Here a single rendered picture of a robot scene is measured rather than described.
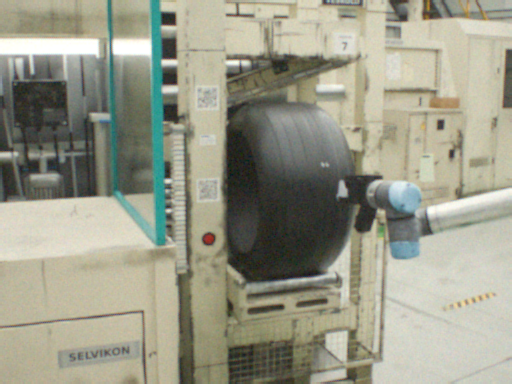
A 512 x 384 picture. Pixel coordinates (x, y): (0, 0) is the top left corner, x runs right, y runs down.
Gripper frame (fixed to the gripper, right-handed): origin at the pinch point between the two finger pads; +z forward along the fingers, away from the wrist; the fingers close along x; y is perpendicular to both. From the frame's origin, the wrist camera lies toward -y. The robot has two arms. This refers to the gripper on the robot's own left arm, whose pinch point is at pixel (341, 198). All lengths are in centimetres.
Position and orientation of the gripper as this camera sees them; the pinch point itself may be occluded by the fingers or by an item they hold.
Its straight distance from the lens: 188.7
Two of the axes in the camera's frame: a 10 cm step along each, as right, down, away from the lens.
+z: -3.4, -0.5, 9.4
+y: -0.2, -10.0, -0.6
